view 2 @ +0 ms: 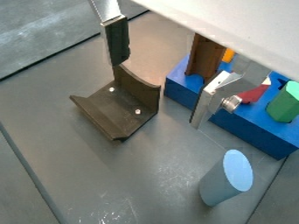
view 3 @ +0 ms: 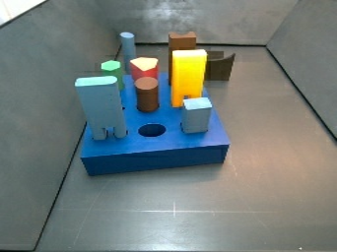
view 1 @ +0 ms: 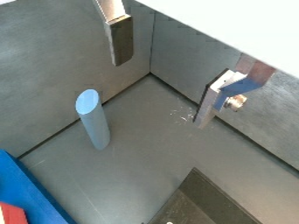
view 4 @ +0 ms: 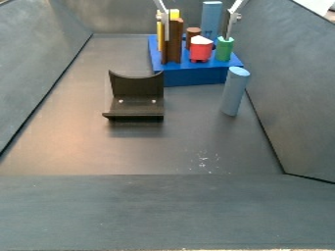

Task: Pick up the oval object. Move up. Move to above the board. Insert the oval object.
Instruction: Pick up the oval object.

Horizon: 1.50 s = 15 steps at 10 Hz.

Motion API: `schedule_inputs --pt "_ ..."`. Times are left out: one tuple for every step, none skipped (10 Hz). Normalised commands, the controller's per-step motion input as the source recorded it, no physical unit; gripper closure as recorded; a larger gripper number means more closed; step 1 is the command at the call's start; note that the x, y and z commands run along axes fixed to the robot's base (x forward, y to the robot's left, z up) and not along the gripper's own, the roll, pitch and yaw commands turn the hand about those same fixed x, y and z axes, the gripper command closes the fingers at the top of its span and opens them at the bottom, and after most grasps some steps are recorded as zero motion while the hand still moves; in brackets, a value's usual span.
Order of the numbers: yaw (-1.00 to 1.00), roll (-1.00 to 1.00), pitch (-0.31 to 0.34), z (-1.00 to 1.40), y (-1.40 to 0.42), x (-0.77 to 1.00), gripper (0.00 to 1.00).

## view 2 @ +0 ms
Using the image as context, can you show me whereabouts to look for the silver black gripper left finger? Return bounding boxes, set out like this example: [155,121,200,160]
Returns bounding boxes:
[88,0,131,67]

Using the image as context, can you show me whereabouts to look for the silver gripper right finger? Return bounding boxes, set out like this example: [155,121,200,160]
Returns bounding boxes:
[189,55,271,129]

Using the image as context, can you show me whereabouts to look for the light blue oval peg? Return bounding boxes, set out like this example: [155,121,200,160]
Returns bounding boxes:
[200,150,253,207]

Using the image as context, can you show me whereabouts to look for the blue shape sorter board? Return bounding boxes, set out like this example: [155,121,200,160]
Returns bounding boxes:
[163,55,299,160]

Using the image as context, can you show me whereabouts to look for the dark red block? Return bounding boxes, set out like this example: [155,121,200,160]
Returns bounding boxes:
[237,78,271,104]

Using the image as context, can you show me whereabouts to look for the yellow orange block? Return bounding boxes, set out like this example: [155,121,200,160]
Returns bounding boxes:
[221,48,235,63]

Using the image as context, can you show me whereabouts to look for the tall brown block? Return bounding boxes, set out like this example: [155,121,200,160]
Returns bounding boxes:
[184,34,225,81]

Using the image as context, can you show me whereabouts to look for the green hexagonal peg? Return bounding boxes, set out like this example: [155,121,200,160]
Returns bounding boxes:
[265,80,299,123]

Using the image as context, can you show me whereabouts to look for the black curved holder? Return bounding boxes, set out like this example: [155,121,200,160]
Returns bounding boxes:
[69,65,161,141]

